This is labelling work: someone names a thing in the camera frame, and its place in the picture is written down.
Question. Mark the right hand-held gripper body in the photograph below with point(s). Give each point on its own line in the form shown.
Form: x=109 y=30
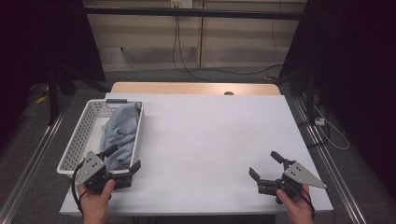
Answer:
x=299 y=175

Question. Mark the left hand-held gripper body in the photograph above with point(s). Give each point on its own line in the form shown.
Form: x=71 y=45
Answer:
x=91 y=166

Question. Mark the light blue tank top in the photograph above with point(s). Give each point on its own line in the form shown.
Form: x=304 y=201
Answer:
x=121 y=130

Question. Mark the white perforated plastic basket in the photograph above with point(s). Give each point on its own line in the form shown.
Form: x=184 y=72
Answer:
x=79 y=140

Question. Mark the person's right hand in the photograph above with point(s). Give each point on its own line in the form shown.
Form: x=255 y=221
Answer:
x=299 y=207

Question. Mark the person's left hand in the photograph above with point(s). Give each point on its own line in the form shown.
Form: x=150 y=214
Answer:
x=95 y=203

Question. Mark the white power plug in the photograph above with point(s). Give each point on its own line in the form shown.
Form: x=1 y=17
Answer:
x=319 y=121

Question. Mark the black metal stand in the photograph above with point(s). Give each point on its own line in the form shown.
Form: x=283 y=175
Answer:
x=53 y=99
x=310 y=99

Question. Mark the yellow floor tape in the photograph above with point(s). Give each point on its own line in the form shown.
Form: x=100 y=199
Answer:
x=41 y=99

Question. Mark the wooden table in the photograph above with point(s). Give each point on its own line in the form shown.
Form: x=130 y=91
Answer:
x=186 y=88

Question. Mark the black curtain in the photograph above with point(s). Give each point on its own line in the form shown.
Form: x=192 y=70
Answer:
x=37 y=37
x=358 y=62

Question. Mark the black horizontal metal bar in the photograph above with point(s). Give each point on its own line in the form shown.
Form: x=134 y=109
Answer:
x=218 y=13

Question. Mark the metal floor rail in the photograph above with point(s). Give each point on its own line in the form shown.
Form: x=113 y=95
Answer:
x=342 y=189
x=42 y=143

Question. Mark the white wall socket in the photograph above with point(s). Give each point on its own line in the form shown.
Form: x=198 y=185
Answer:
x=182 y=3

